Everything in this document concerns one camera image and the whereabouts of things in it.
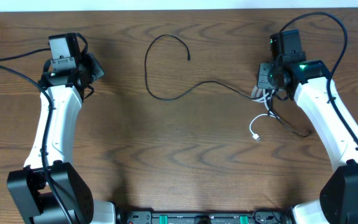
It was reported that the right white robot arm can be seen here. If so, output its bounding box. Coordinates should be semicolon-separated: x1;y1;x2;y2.
257;30;358;223

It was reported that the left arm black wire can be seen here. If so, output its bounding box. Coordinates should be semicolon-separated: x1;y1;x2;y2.
0;48;74;224

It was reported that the white USB cable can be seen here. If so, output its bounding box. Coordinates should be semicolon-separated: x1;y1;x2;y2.
249;88;276;141

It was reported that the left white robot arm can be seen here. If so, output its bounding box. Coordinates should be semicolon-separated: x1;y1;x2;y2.
7;33;116;223

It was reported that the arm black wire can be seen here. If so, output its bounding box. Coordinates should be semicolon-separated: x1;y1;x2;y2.
0;48;74;224
278;11;358;169

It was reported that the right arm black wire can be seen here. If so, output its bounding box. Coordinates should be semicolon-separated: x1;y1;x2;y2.
278;11;358;169

